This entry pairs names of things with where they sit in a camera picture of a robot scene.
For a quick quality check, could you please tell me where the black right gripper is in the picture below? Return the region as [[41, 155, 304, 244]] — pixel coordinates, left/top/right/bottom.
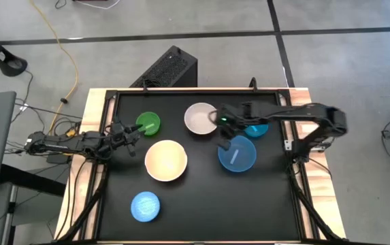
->
[[214, 101, 254, 152]]

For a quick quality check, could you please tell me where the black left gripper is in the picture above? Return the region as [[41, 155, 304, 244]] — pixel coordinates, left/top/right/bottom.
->
[[110, 117, 146, 158]]

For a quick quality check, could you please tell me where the large blue translucent bowl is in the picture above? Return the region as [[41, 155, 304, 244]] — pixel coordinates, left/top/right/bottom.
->
[[217, 135, 258, 174]]

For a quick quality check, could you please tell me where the small green bowl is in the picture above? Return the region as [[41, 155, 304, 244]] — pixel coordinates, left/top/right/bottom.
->
[[135, 111, 161, 137]]

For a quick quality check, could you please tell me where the grey speckled bowl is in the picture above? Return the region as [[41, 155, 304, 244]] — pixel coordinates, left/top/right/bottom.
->
[[183, 102, 220, 135]]

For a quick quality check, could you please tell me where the small blue textured bowl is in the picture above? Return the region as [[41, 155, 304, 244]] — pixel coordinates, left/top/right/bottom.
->
[[130, 191, 161, 223]]

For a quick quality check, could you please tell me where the small teal bowl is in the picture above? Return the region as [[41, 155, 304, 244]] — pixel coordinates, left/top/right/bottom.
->
[[244, 123, 270, 139]]

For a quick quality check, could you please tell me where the large cream bowl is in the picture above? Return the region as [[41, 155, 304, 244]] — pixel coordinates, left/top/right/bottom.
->
[[144, 139, 189, 182]]

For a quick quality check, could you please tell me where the black table mat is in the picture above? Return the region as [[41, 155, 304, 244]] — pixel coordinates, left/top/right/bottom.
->
[[97, 92, 301, 241]]

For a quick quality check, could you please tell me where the black computer tower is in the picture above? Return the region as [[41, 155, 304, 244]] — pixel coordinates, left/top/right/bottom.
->
[[129, 45, 199, 88]]

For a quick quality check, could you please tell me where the black curved stand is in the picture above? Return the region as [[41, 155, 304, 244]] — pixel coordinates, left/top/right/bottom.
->
[[0, 24, 29, 78]]

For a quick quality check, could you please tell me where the yellow cable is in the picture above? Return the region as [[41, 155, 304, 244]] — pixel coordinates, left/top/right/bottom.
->
[[28, 0, 80, 135]]

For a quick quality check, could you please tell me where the white cable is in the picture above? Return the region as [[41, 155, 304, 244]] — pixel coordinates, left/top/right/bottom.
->
[[74, 0, 122, 10]]

